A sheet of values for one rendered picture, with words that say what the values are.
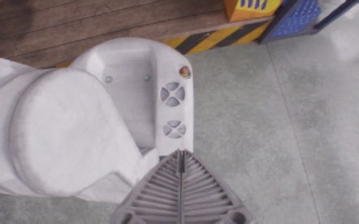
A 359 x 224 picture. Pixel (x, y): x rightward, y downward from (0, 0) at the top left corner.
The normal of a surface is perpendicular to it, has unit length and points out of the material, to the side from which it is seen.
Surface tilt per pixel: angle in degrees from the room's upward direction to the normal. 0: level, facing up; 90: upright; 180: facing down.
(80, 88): 84
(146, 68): 0
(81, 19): 0
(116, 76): 1
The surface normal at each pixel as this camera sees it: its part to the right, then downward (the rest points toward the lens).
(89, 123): 1.00, -0.03
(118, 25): -0.03, -0.13
